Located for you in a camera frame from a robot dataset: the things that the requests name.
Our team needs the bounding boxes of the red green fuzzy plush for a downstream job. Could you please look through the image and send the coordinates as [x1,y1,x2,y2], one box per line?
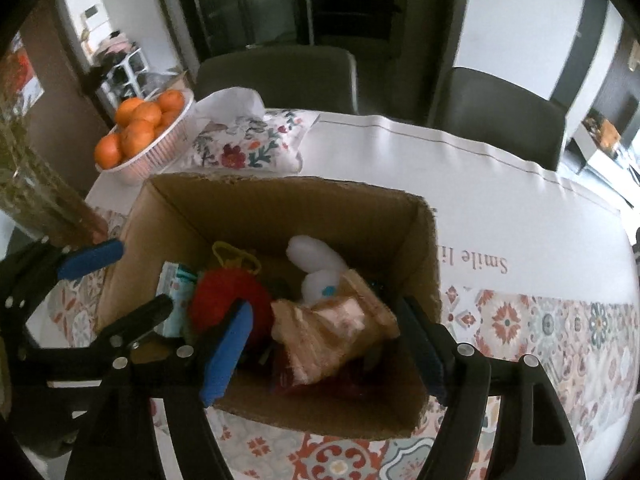
[188,268,274,339]

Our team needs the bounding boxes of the blue cartoon tissue pack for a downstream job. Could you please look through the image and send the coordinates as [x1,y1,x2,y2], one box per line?
[154,262,198,338]

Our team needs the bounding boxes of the yellow elastic band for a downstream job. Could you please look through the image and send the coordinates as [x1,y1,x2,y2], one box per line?
[212,240,262,275]

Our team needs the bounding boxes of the pink beige patterned cloth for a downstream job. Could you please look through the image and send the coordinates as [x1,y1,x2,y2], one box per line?
[271,269,399,389]

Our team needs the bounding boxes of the white bunny plush toy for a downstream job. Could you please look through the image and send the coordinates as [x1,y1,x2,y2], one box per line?
[286,235,348,307]

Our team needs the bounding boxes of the white fruit basket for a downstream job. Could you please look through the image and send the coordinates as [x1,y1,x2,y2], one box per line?
[96,88,198,185]

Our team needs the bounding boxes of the glass vase with dried flowers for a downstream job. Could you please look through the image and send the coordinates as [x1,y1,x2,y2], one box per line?
[1,96,108,248]

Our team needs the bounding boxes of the orange fruit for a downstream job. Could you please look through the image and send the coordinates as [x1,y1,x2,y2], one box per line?
[120,119,155,158]
[93,132,124,170]

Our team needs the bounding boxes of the brown cardboard box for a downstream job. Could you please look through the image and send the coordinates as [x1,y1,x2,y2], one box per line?
[96,174,442,440]

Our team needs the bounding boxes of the patterned table runner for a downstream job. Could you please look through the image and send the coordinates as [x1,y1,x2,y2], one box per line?
[44,204,640,480]

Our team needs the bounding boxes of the white shoe rack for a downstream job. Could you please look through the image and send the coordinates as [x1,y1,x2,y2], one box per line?
[84,30,149,106]

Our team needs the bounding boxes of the floral tissue box cover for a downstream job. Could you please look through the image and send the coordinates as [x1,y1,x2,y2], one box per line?
[176,87,320,174]

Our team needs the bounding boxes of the dark chair right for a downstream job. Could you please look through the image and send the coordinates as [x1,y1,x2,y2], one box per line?
[431,67,565,171]

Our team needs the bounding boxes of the dark chair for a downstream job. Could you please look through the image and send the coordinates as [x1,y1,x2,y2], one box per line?
[194,44,359,115]
[431,67,565,171]

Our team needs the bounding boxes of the white low tv cabinet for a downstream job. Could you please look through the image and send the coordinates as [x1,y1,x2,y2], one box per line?
[572,113,639,207]

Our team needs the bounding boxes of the dark chair left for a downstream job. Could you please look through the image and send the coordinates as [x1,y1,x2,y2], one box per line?
[194,44,359,115]

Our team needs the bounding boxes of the dark glass cabinet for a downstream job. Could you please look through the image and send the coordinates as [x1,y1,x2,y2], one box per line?
[160,0,454,120]

